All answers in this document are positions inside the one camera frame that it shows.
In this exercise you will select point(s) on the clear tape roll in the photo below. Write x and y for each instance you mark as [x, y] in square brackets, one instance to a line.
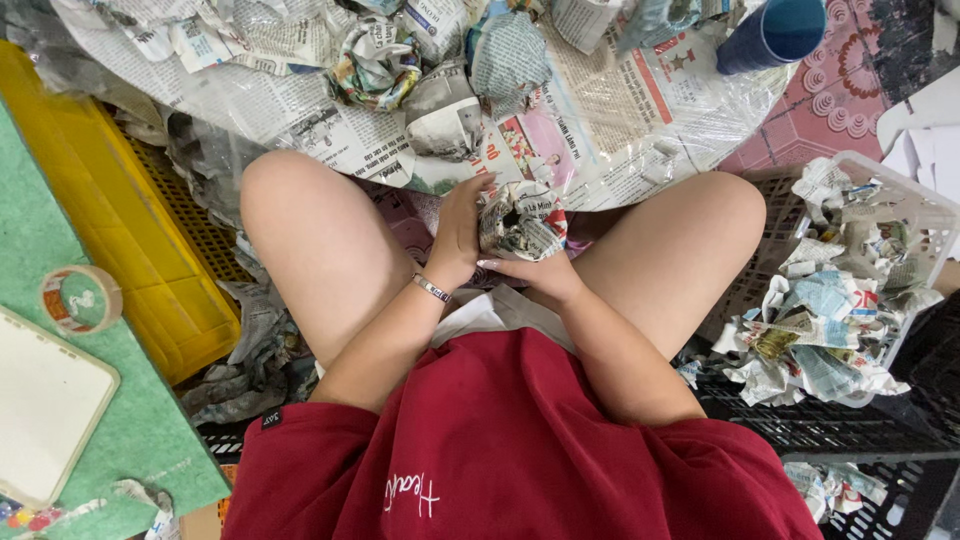
[111, 298]

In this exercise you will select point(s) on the person's left leg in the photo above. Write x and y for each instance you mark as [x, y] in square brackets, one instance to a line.
[322, 240]

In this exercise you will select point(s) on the pink patterned mat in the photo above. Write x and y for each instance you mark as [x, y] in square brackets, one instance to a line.
[832, 112]

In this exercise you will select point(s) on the colourful beads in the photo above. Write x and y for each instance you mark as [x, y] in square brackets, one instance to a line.
[30, 517]

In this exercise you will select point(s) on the spread newspaper sheets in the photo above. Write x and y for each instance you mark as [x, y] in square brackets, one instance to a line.
[600, 112]

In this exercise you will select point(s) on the brown plastic basket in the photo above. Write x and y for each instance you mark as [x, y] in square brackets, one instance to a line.
[757, 262]

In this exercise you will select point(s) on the person's right fingers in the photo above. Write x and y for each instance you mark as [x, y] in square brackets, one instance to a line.
[501, 265]

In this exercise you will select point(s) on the yellow plastic crate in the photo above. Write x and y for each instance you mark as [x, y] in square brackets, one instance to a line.
[142, 255]

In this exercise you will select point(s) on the pile of crumpled newspaper balls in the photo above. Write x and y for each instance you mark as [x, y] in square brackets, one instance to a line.
[442, 112]

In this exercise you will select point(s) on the white paper sheets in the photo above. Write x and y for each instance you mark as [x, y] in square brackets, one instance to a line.
[926, 150]

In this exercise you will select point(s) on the white shorts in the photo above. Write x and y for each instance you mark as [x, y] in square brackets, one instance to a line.
[480, 315]

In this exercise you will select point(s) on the black plastic crate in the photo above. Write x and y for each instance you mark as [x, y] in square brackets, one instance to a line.
[907, 502]
[825, 427]

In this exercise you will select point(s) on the blue plastic cup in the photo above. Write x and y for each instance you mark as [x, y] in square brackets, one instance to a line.
[757, 34]

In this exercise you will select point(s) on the grey crumpled newspaper heap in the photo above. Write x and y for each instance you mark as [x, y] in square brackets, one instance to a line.
[251, 360]

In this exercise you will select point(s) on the crumpled newspaper piece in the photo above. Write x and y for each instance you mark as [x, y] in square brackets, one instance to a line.
[829, 487]

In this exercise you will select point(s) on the newspaper bundle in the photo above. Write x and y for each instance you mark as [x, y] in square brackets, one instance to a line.
[525, 221]

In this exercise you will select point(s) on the heap of crumpled newspaper scraps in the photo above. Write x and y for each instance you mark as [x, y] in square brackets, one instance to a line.
[832, 322]

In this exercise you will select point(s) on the person's left hand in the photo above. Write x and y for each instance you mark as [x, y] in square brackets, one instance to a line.
[456, 232]

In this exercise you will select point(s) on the clear plastic sheet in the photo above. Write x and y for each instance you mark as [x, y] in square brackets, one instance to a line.
[214, 161]

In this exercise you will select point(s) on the cardboard box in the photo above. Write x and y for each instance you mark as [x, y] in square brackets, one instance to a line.
[202, 521]

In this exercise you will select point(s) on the red t-shirt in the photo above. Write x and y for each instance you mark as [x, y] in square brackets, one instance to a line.
[517, 450]

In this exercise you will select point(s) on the person's leg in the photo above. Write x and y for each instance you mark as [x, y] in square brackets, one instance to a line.
[667, 247]
[322, 240]

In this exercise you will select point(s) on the green mat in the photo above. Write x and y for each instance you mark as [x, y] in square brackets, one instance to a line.
[142, 427]

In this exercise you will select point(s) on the person's right hand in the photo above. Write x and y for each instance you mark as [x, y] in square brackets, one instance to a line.
[544, 276]

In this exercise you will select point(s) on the person's right leg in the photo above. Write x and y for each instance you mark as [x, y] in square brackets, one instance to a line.
[667, 247]

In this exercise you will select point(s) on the white plastic basket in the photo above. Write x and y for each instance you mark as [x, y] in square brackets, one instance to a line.
[930, 217]

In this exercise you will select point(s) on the person's left fingers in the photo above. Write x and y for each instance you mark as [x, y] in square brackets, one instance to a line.
[471, 192]

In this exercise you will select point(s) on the white tablet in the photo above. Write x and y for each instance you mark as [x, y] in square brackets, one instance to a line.
[45, 405]

